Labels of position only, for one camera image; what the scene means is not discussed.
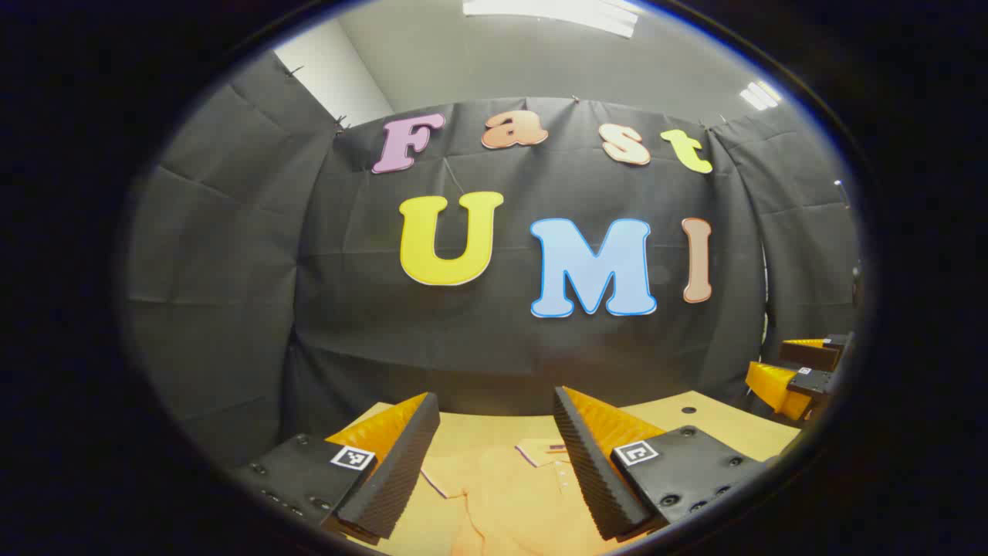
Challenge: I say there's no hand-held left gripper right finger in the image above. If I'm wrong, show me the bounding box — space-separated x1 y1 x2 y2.
553 385 766 541

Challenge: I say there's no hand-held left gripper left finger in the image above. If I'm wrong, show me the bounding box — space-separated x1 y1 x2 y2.
230 392 442 541

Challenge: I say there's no orange T-shirt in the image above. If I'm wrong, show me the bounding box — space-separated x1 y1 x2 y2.
419 437 618 556

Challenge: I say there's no long ceiling light panel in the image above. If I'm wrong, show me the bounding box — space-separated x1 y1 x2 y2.
463 0 643 38

